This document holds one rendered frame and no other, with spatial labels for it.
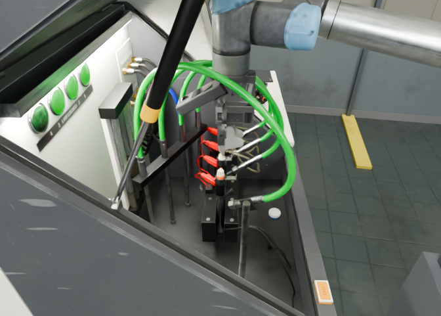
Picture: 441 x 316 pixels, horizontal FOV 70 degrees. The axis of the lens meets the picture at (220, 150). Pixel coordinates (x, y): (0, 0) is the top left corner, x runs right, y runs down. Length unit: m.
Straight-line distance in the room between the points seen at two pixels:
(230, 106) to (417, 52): 0.36
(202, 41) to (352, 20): 0.48
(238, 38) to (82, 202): 0.38
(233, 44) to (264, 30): 0.06
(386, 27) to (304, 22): 0.18
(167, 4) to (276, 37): 0.49
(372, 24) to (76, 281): 0.68
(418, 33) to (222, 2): 0.36
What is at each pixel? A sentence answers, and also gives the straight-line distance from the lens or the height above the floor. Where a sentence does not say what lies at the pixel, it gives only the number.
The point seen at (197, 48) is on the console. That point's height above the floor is 1.32.
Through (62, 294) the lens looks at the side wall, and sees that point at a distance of 0.62.
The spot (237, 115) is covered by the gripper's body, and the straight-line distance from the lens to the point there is 0.68.
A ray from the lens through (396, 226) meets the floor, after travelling 2.44.
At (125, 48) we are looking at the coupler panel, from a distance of 0.96.
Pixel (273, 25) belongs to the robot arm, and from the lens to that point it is 0.57.
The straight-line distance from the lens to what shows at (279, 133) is 0.56.
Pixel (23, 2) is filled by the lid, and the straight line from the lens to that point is 0.29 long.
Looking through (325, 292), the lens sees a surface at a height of 0.96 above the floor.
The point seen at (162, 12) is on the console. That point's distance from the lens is 1.01.
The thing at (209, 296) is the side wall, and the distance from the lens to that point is 0.55.
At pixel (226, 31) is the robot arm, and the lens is 0.60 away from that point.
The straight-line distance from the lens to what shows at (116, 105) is 0.77.
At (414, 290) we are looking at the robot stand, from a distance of 1.26.
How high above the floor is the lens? 1.62
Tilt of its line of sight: 36 degrees down
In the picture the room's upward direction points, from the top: straight up
